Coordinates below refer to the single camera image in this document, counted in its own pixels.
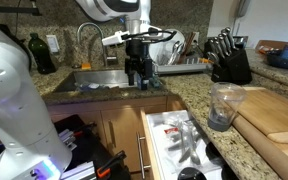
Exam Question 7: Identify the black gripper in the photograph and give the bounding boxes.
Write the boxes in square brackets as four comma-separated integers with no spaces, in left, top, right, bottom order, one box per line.
[123,38,156,91]

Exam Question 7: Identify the wooden drawer with white interior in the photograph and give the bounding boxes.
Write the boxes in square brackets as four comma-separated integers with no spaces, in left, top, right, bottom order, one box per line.
[139,108,242,180]

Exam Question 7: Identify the stainless steel sink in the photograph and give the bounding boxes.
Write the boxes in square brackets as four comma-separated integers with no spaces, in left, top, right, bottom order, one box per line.
[53,68,172,95]

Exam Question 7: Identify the clear plastic bag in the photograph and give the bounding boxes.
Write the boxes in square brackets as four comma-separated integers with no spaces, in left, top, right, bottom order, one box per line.
[156,41,185,66]

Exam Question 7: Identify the grey dish rack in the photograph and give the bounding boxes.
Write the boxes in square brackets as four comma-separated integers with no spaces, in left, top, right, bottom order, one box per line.
[153,54,215,75]

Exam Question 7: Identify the wooden base cabinet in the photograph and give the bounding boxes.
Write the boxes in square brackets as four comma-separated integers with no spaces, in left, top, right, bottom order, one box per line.
[47,94,187,180]

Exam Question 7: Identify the orange sponge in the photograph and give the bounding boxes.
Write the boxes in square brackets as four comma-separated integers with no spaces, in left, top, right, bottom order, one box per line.
[80,62,92,71]

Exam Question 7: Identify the steel gooseneck faucet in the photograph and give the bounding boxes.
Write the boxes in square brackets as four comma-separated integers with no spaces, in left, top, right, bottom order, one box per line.
[76,22,119,68]

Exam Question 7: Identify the red sauce packet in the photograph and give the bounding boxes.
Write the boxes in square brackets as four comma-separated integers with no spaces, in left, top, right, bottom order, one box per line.
[163,126,180,135]

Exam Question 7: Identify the white plate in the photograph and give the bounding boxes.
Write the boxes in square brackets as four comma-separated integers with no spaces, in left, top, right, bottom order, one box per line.
[148,28,187,65]

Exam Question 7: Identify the brown wooden utensils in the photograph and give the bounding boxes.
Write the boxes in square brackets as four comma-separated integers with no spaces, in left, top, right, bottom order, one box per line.
[177,31,197,64]

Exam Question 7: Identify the clear plastic cutlery bags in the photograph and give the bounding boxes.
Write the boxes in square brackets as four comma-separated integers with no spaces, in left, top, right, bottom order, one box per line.
[165,118,215,168]

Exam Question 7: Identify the black tool case with clamps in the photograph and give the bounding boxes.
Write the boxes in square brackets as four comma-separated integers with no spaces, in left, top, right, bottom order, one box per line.
[52,114,132,180]

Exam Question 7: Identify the clear blender cup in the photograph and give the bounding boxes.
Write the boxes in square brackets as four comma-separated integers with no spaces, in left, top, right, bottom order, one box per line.
[207,82,248,133]

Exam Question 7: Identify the black knife block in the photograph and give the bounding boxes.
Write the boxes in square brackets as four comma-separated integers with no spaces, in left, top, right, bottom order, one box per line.
[211,48,253,85]

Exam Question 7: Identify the dark green glass bottle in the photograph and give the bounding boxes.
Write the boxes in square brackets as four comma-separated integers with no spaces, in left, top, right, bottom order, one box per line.
[28,32,57,75]

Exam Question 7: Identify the light wooden cutting board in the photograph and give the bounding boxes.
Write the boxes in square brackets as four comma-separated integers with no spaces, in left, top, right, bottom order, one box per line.
[232,86,288,145]

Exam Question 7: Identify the thick wooden cutting board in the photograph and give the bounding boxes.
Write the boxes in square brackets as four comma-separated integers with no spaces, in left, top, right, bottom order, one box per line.
[232,113,288,180]

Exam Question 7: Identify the dark blue bowl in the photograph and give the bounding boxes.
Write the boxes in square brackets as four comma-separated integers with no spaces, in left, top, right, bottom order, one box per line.
[266,44,288,70]

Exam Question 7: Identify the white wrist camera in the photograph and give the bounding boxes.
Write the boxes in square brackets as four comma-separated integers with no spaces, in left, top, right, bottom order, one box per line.
[101,30,131,47]

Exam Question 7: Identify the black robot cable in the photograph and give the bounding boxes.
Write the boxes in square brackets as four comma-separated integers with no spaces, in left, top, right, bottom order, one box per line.
[122,28,178,45]

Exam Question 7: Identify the steel cabinet door handle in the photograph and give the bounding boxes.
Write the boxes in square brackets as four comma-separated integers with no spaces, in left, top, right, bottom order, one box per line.
[107,119,117,149]

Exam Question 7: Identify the steel drawer bar handle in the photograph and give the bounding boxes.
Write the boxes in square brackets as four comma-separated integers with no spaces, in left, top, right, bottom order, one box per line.
[136,131,152,180]

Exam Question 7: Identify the steel handled knife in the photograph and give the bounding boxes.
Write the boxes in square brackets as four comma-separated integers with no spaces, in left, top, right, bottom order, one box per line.
[208,39,220,64]
[219,31,233,54]
[213,36,227,58]
[224,26,239,51]

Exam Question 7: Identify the white wall outlet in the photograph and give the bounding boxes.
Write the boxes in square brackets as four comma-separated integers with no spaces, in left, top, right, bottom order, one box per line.
[45,34,61,54]

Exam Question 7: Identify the grey wall phone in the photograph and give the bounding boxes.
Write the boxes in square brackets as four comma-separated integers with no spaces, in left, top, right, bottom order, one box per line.
[235,0,252,19]

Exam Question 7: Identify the black wall rail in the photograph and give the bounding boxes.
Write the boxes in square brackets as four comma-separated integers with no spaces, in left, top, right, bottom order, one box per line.
[0,4,42,17]

